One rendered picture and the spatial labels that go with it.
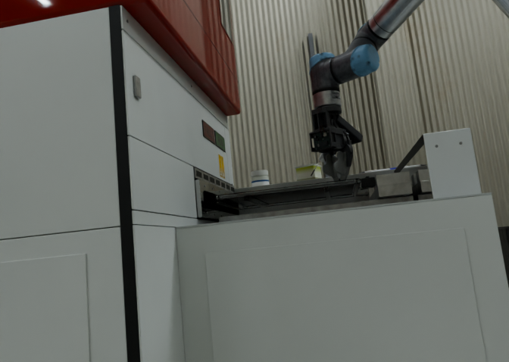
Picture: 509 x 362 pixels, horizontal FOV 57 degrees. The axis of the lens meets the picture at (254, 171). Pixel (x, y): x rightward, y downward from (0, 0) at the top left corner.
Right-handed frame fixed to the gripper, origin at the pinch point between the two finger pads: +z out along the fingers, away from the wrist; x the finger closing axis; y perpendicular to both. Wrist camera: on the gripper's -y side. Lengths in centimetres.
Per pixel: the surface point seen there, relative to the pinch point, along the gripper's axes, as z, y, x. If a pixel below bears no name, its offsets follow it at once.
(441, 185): 6.5, 10.8, 32.2
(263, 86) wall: -133, -203, -222
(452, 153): 0.1, 8.9, 34.7
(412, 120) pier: -77, -264, -112
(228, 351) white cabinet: 35, 43, -1
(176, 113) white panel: -17.3, 43.4, -12.3
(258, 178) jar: -11, -23, -56
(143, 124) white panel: -10, 59, 0
